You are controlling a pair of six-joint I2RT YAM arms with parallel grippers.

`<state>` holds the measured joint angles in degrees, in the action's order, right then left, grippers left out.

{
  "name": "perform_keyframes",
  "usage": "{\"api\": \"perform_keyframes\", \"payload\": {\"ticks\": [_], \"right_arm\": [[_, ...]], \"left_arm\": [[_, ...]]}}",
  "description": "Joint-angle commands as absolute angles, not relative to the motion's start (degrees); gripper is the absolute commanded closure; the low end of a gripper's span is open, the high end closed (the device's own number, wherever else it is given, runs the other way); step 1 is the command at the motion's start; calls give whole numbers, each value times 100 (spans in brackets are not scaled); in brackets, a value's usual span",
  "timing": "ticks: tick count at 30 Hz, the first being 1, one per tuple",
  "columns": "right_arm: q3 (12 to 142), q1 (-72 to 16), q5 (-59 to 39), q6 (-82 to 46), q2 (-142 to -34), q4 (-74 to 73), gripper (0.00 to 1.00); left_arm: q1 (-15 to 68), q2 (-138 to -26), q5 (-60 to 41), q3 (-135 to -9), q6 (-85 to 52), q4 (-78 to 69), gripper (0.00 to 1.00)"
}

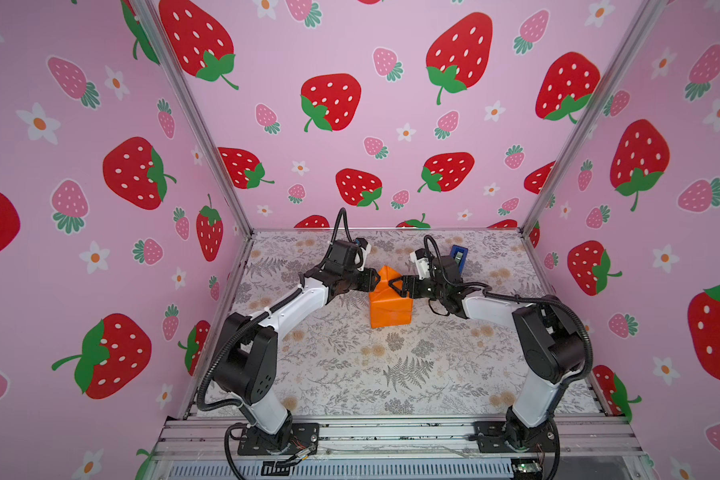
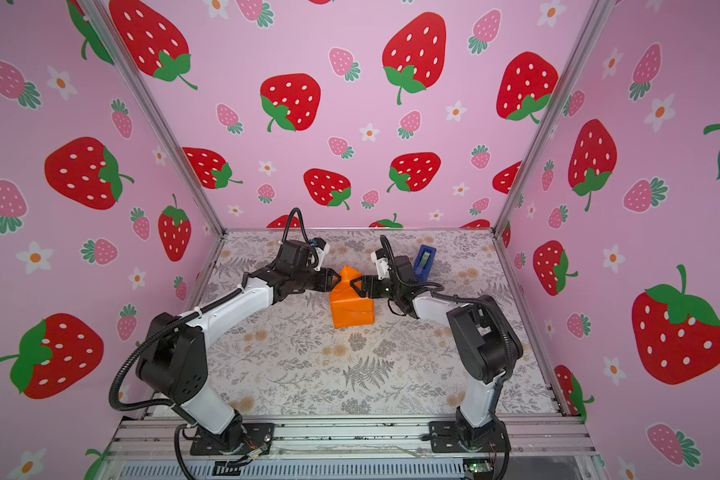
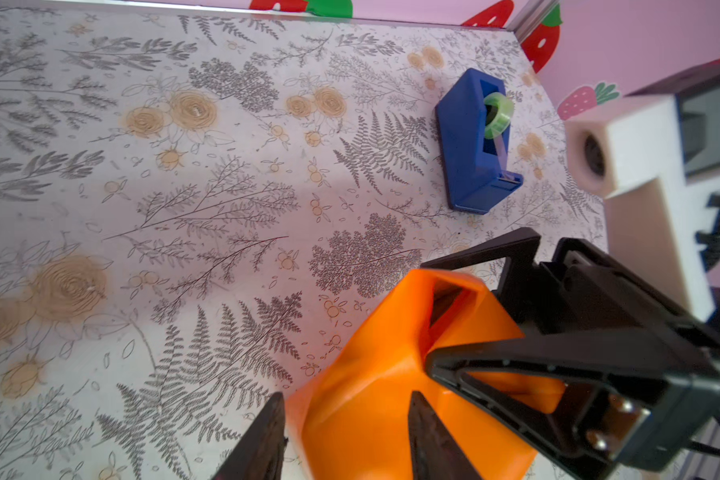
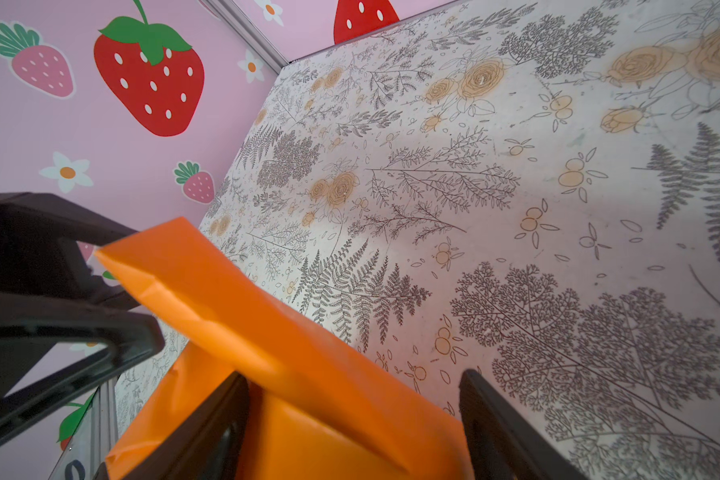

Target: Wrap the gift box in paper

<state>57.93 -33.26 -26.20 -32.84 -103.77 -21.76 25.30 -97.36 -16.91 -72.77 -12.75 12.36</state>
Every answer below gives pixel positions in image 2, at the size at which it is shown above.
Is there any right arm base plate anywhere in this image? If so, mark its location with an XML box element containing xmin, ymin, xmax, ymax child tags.
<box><xmin>420</xmin><ymin>420</ymin><xmax>512</xmax><ymax>453</ymax></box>

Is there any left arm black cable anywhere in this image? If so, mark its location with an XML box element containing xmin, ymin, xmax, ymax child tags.
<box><xmin>107</xmin><ymin>207</ymin><xmax>304</xmax><ymax>412</ymax></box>

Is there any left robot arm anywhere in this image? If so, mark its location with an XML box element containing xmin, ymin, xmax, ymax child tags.
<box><xmin>136</xmin><ymin>238</ymin><xmax>340</xmax><ymax>436</ymax></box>

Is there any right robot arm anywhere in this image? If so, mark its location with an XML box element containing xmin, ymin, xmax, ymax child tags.
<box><xmin>350</xmin><ymin>259</ymin><xmax>523</xmax><ymax>430</ymax></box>

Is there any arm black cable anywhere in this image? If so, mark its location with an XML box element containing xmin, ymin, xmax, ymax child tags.
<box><xmin>377</xmin><ymin>235</ymin><xmax>524</xmax><ymax>385</ymax></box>
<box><xmin>107</xmin><ymin>207</ymin><xmax>304</xmax><ymax>412</ymax></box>

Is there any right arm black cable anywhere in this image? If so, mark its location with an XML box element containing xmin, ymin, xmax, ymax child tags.
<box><xmin>377</xmin><ymin>235</ymin><xmax>524</xmax><ymax>385</ymax></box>

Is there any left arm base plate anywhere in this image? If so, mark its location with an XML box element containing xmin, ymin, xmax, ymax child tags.
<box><xmin>190</xmin><ymin>422</ymin><xmax>275</xmax><ymax>456</ymax></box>

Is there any aluminium front rail frame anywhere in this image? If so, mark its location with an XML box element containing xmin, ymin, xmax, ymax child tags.
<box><xmin>88</xmin><ymin>415</ymin><xmax>608</xmax><ymax>479</ymax></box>

